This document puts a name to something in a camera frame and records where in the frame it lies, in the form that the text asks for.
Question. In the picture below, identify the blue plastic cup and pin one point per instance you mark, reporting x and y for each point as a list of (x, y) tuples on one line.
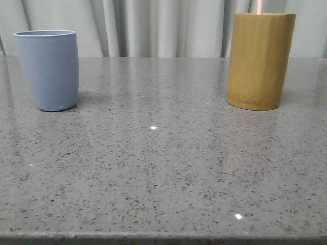
[(50, 61)]

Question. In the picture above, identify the pink chopstick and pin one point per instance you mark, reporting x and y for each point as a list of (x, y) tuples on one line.
[(259, 7)]

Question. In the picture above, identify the white pleated curtain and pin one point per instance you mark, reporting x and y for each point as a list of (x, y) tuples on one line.
[(194, 29)]

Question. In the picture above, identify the bamboo cylinder holder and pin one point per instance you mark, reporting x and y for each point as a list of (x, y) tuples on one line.
[(258, 61)]

